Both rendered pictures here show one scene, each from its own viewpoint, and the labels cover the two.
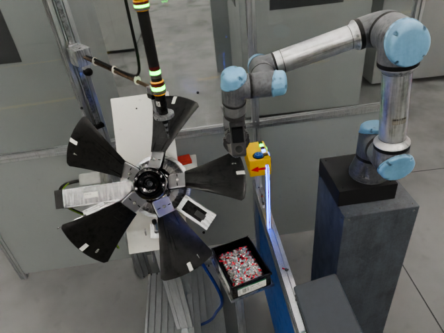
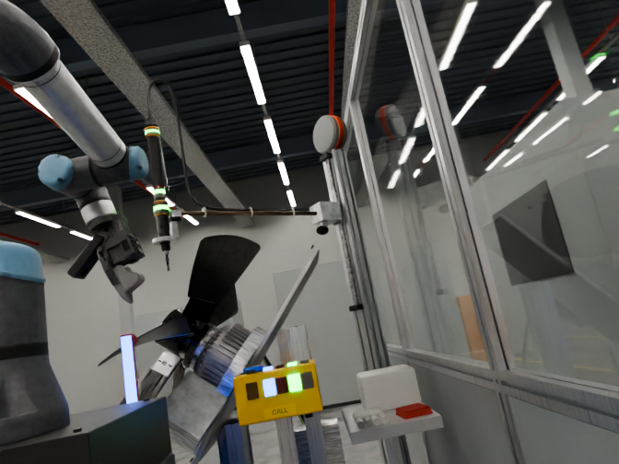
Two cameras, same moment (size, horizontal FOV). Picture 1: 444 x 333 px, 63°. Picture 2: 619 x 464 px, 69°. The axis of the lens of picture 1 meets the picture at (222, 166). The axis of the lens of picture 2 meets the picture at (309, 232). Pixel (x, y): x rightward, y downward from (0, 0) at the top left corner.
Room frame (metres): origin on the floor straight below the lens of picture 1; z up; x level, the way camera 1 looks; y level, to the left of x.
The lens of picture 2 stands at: (1.56, -1.11, 1.13)
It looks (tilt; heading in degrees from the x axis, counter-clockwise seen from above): 12 degrees up; 91
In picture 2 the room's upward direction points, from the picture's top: 11 degrees counter-clockwise
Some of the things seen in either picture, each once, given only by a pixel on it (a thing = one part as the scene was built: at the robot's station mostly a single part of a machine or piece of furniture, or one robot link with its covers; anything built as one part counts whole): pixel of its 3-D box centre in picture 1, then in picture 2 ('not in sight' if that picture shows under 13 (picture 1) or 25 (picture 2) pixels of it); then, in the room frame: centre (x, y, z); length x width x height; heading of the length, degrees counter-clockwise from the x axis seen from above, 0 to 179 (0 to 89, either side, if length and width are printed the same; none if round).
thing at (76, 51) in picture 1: (79, 55); (326, 213); (1.61, 0.56, 1.55); 0.10 x 0.07 x 0.08; 38
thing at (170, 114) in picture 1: (159, 102); (167, 226); (1.12, 0.18, 1.50); 0.09 x 0.07 x 0.10; 38
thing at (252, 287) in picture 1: (240, 265); not in sight; (0.96, -0.03, 0.85); 0.22 x 0.17 x 0.07; 17
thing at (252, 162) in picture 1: (257, 159); (279, 393); (1.43, -0.17, 1.02); 0.16 x 0.10 x 0.11; 3
